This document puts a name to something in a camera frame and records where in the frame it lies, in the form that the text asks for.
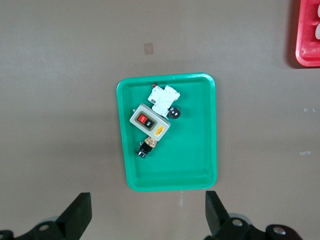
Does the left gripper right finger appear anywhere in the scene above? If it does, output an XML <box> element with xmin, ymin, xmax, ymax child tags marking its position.
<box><xmin>204</xmin><ymin>190</ymin><xmax>252</xmax><ymax>240</ymax></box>

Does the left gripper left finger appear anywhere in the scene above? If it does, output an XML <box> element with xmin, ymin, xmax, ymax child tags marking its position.
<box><xmin>30</xmin><ymin>191</ymin><xmax>93</xmax><ymax>240</ymax></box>

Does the green plastic tray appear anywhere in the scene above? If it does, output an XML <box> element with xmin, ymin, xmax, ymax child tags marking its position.
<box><xmin>116</xmin><ymin>72</ymin><xmax>219</xmax><ymax>193</ymax></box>

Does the red plastic tray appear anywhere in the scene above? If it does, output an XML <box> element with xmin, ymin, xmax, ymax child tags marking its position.
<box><xmin>294</xmin><ymin>0</ymin><xmax>320</xmax><ymax>68</ymax></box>

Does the black round buzzer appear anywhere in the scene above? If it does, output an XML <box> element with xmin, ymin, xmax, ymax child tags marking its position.
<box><xmin>168</xmin><ymin>106</ymin><xmax>181</xmax><ymax>120</ymax></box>

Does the white circuit breaker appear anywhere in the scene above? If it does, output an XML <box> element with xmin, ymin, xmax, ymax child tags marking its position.
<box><xmin>147</xmin><ymin>84</ymin><xmax>182</xmax><ymax>117</ymax></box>

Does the black push button switch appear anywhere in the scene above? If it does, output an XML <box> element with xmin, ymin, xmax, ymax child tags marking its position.
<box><xmin>136</xmin><ymin>136</ymin><xmax>159</xmax><ymax>160</ymax></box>

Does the grey on off switch box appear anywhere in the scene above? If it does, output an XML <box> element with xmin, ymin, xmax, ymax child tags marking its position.
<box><xmin>129</xmin><ymin>103</ymin><xmax>172</xmax><ymax>142</ymax></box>

